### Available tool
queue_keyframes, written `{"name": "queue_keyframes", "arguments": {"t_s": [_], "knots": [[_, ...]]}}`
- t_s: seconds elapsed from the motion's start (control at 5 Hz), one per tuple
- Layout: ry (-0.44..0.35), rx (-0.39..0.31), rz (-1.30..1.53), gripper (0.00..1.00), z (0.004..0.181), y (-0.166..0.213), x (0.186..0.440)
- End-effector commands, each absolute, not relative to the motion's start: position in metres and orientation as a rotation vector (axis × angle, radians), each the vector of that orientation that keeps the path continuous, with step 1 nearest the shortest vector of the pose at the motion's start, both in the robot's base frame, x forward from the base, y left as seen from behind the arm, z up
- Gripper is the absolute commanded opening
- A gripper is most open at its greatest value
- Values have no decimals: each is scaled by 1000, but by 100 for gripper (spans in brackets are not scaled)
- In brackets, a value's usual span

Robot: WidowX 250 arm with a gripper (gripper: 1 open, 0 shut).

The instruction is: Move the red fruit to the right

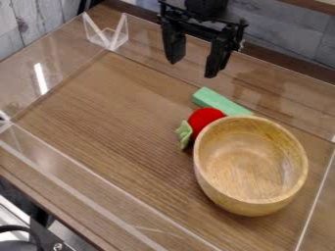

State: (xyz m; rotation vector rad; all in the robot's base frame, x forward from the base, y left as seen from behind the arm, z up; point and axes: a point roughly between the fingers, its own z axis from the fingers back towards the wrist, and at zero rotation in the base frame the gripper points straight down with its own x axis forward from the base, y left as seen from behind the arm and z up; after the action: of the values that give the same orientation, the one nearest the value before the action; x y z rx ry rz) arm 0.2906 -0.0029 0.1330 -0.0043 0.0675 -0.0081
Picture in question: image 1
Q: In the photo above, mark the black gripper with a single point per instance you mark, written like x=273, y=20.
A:
x=208, y=20

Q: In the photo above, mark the red plush fruit green leaves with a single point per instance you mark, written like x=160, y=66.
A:
x=190, y=127

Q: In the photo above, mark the green rectangular block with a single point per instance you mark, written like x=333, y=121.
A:
x=207, y=98

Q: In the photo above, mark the wooden bowl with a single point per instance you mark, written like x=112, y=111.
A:
x=249, y=164

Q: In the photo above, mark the clear acrylic enclosure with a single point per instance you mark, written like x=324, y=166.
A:
x=88, y=144

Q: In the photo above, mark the black metal bracket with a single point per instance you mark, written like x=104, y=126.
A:
x=49, y=241

